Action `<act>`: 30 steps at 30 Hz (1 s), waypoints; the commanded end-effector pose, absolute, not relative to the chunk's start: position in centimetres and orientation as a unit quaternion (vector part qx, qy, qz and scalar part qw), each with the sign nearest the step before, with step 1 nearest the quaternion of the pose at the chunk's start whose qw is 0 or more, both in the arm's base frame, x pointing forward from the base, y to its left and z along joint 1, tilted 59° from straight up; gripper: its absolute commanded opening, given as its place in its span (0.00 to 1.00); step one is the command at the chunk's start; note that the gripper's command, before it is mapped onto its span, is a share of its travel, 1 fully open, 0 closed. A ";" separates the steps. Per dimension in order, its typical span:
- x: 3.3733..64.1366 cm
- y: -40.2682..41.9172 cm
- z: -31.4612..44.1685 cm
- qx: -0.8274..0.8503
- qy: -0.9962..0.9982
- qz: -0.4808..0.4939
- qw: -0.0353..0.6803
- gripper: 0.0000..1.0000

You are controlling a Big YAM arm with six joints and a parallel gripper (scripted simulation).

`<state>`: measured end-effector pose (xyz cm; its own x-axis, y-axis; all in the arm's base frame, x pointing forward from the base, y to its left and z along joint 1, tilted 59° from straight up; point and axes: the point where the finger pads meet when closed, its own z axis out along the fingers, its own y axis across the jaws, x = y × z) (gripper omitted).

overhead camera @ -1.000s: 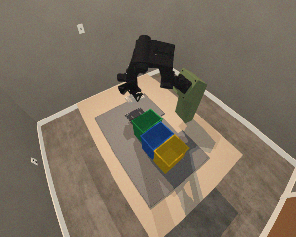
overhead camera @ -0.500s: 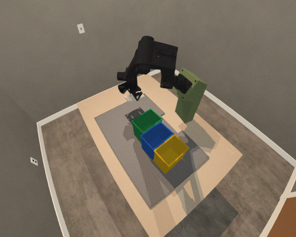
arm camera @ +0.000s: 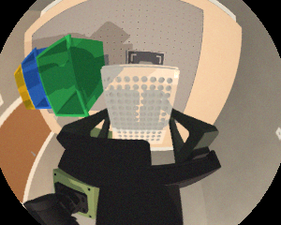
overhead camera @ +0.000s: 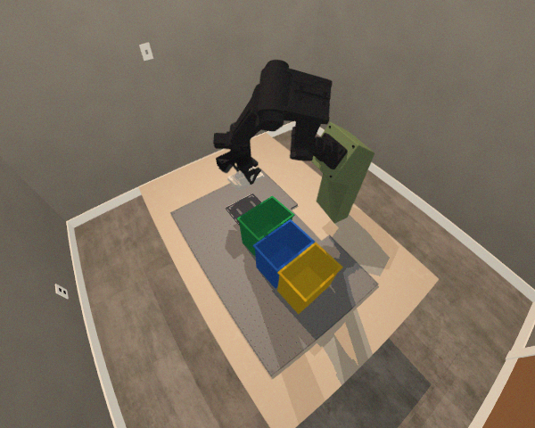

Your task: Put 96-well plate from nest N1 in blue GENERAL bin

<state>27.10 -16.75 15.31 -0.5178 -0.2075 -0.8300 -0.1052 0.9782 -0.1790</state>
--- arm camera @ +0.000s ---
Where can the yellow open-top bin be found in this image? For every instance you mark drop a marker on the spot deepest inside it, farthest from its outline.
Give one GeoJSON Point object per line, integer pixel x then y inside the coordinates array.
{"type": "Point", "coordinates": [21, 87]}

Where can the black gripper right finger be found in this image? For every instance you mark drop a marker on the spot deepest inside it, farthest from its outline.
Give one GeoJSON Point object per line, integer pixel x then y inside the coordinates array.
{"type": "Point", "coordinates": [201, 135]}

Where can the white well plate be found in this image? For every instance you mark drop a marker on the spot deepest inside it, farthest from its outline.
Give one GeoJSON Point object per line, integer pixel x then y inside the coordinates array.
{"type": "Point", "coordinates": [134, 115]}

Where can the green bin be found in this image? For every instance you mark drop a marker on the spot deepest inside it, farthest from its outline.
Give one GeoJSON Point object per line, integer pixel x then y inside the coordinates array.
{"type": "Point", "coordinates": [70, 74]}

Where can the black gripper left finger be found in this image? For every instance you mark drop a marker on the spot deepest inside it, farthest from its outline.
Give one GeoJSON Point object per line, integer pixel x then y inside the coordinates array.
{"type": "Point", "coordinates": [85, 125]}

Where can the blue open-top bin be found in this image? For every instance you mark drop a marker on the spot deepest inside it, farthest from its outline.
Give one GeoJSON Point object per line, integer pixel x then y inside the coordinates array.
{"type": "Point", "coordinates": [32, 80]}

